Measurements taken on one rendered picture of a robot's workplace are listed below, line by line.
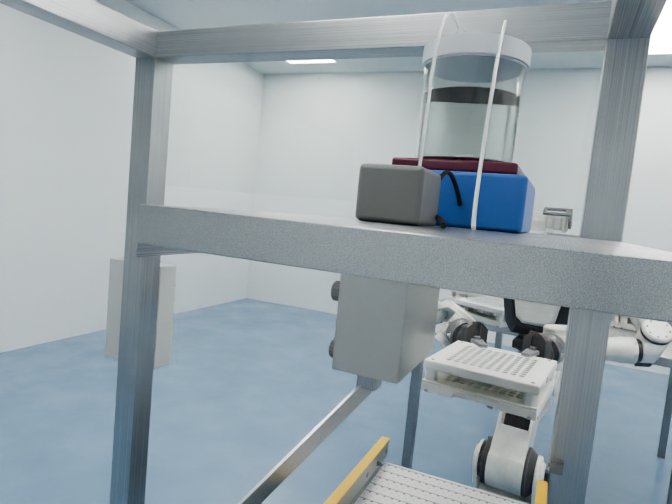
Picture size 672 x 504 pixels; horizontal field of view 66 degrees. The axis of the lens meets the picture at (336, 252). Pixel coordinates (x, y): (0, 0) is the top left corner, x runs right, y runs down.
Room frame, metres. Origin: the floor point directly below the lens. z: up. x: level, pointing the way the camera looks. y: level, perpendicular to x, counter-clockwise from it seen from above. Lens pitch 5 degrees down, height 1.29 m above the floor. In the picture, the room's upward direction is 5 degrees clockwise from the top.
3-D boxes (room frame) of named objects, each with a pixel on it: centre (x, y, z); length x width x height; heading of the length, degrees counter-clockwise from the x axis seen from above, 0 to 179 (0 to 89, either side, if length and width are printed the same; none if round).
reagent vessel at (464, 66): (0.78, -0.18, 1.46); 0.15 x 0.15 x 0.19
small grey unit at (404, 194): (0.57, -0.07, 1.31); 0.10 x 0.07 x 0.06; 157
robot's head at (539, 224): (1.70, -0.69, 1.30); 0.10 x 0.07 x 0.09; 60
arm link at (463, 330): (1.38, -0.38, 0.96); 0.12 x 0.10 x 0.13; 2
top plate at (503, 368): (1.16, -0.38, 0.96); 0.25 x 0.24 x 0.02; 59
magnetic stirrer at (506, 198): (0.78, -0.17, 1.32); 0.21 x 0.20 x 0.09; 67
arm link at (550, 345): (1.31, -0.55, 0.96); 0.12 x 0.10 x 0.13; 142
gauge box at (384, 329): (0.83, -0.10, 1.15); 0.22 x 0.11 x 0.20; 157
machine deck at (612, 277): (0.59, -0.15, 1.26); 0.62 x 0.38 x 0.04; 157
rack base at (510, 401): (1.16, -0.38, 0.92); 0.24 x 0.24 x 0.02; 59
